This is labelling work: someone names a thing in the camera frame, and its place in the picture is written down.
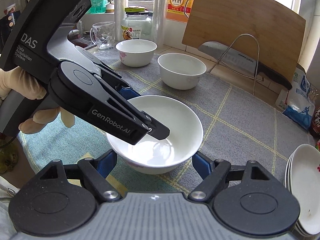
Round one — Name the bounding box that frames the white bowl with pink flower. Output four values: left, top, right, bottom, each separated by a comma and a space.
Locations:
116, 40, 157, 68

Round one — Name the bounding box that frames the plain white bowl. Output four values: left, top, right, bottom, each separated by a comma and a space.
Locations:
157, 53, 207, 90

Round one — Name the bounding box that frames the white plate with fruit print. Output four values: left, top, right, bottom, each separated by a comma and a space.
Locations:
291, 144, 319, 235

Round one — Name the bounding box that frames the left hand beige glove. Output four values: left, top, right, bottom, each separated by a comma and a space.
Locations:
0, 67, 75, 135

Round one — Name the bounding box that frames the clear glass mug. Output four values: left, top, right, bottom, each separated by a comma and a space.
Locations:
89, 22, 115, 51

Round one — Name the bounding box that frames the teal towel mat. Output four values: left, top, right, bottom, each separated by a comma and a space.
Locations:
18, 114, 126, 196

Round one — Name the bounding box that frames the grey checked cloth mat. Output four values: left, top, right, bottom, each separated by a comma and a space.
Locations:
92, 49, 315, 181

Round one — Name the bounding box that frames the glass jar black lid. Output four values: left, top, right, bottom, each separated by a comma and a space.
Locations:
121, 6, 152, 40

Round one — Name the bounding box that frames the small potted plant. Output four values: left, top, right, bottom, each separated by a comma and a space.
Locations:
105, 0, 114, 13

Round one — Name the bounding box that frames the plastic wrap roll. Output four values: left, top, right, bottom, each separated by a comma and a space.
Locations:
151, 0, 167, 48
114, 0, 127, 41

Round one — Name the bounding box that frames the white jacket sleeve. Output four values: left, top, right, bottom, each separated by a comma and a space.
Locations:
0, 177, 20, 240

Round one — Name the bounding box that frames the orange cooking wine jug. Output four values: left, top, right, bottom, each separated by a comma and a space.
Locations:
165, 0, 197, 23

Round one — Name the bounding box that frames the blue white salt bag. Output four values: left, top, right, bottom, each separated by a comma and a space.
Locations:
276, 64, 315, 131

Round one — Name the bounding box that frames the dark vinegar bottle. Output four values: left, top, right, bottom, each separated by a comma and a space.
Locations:
309, 107, 320, 139

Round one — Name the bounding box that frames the wooden cutting board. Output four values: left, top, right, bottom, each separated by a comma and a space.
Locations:
182, 0, 305, 89

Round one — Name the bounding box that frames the metal wire rack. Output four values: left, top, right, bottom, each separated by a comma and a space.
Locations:
198, 33, 260, 95

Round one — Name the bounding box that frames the kitchen cleaver black handle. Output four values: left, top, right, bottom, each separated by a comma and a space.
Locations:
198, 41, 292, 90

